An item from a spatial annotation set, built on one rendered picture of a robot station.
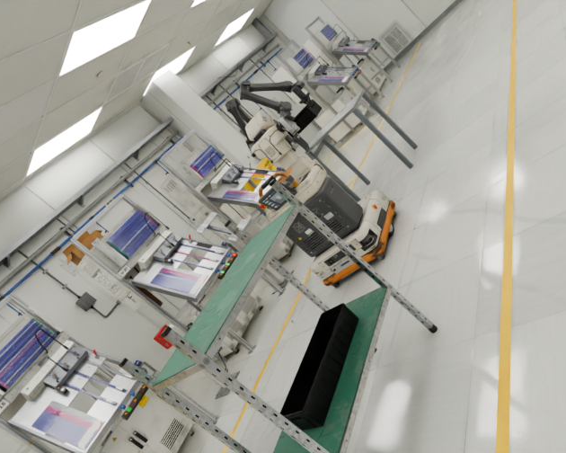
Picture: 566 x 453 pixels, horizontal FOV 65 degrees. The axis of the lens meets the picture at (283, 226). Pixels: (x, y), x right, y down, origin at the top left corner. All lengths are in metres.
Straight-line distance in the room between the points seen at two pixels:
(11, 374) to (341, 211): 2.73
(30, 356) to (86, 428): 0.78
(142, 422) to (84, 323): 2.10
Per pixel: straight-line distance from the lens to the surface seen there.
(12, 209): 6.23
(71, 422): 3.75
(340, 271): 3.47
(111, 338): 5.85
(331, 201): 3.21
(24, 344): 4.09
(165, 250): 4.59
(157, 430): 4.08
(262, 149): 3.58
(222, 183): 5.51
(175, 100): 7.45
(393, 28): 10.73
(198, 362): 1.50
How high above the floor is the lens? 1.30
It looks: 11 degrees down
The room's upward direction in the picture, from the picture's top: 48 degrees counter-clockwise
